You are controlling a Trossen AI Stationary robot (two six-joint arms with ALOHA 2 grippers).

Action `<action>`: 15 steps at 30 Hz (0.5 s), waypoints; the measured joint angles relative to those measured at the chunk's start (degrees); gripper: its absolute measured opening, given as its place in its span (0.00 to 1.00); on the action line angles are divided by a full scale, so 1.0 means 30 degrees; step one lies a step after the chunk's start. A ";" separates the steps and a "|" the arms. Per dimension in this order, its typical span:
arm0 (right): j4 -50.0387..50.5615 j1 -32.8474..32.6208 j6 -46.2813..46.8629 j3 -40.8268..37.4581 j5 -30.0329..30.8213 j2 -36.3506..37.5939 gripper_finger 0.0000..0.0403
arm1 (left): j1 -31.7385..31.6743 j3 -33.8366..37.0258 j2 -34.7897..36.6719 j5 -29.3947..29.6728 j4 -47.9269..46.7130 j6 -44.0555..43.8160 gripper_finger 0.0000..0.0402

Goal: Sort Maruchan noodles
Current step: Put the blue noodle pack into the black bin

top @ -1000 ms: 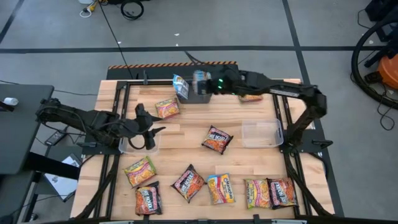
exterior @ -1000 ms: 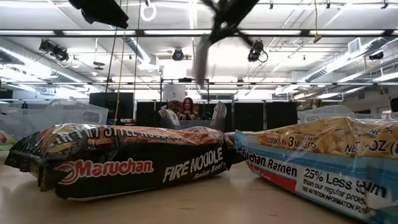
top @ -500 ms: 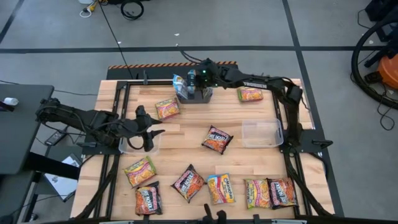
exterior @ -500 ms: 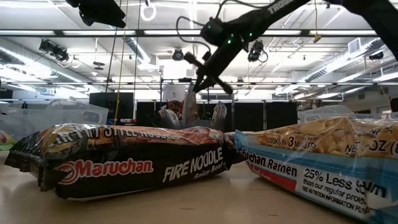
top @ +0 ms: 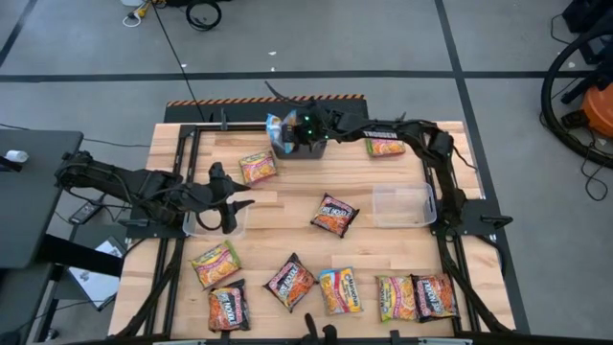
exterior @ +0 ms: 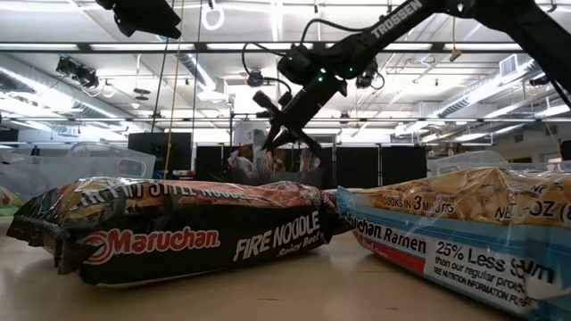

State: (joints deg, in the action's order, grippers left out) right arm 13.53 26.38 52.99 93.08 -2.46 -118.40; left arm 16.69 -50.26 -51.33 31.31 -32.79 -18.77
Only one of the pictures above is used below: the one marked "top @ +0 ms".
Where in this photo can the white bottle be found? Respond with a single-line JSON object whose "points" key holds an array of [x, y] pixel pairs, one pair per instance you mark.
{"points": [[16, 156]]}

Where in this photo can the orange shop vacuum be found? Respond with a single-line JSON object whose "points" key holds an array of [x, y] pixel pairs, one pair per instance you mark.
{"points": [[601, 110]]}

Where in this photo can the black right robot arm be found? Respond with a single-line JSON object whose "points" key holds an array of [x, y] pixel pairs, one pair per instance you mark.
{"points": [[383, 135]]}

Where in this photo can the yellow white extension plug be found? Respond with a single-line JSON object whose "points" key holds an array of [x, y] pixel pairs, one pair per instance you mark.
{"points": [[134, 14]]}

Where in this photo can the black equipment case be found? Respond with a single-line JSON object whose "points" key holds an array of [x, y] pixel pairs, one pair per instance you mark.
{"points": [[589, 14]]}

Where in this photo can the black Fire Noodle pack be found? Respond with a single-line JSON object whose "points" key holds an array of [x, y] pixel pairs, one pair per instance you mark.
{"points": [[229, 306], [435, 297], [334, 215], [289, 282]]}

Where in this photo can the blue Maruchan ramen pack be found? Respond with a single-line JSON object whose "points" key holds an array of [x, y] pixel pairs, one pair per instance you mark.
{"points": [[340, 291], [275, 130]]}

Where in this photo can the black power brick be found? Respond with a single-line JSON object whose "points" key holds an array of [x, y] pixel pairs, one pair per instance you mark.
{"points": [[85, 212]]}

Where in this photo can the black desk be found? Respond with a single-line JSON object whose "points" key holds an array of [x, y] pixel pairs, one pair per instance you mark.
{"points": [[29, 206]]}

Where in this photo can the black mat with hazard stripe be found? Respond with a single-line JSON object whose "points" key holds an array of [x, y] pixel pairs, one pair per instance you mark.
{"points": [[239, 111]]}

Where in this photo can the green Maruchan ramen pack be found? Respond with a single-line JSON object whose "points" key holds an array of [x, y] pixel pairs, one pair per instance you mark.
{"points": [[257, 167], [215, 264], [395, 298], [385, 148]]}

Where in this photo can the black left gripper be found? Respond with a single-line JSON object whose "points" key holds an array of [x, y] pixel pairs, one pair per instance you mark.
{"points": [[219, 191]]}

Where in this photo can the clear plastic bin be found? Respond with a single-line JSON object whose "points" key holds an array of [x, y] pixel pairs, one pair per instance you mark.
{"points": [[191, 231], [404, 206]]}

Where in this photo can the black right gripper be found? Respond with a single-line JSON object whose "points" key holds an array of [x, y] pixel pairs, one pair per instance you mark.
{"points": [[311, 128]]}

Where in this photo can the black aluminium table frame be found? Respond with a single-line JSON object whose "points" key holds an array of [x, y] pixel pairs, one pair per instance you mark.
{"points": [[190, 144]]}

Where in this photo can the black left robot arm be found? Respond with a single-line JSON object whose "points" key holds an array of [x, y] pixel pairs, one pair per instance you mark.
{"points": [[120, 181]]}

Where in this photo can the white paper booklet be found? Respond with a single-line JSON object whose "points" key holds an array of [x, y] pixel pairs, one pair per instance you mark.
{"points": [[93, 282]]}

